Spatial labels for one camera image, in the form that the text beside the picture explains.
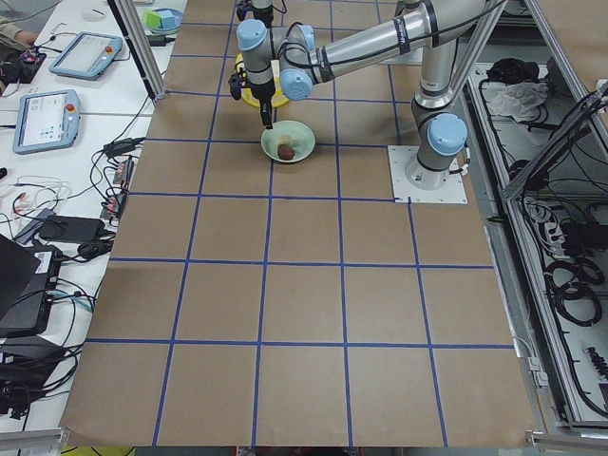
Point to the black power adapter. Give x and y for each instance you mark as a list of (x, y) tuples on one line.
[(71, 229)]

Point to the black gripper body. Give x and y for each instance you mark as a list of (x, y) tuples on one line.
[(262, 91)]

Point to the far teach pendant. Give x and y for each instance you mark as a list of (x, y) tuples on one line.
[(87, 56)]

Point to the brown bun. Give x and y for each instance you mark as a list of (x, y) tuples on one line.
[(285, 152)]

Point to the near teach pendant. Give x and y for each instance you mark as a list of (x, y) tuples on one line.
[(46, 121)]

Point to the blue foam block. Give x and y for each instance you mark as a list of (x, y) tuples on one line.
[(169, 21)]

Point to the light green plate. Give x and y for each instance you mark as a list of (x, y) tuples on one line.
[(304, 140)]

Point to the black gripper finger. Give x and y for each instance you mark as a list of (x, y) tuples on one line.
[(236, 85), (266, 114)]

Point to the green foam block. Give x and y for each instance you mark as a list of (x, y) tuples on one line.
[(152, 19)]

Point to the white bun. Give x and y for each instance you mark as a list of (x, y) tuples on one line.
[(286, 140)]

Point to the teach pendant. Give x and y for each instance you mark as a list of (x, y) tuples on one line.
[(46, 121), (87, 56)]

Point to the white crumpled cloth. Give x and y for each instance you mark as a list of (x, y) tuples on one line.
[(521, 102)]

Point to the black laptop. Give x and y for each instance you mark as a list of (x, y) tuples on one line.
[(28, 276)]

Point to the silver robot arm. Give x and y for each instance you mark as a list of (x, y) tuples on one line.
[(288, 59), (263, 10)]

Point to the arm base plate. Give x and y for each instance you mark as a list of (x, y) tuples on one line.
[(412, 183)]

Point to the blue plate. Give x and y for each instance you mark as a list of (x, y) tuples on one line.
[(176, 12)]

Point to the yellow bamboo steamer layer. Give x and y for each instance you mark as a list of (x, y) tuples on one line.
[(278, 99)]

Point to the aluminium frame post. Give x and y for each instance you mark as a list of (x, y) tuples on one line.
[(131, 27)]

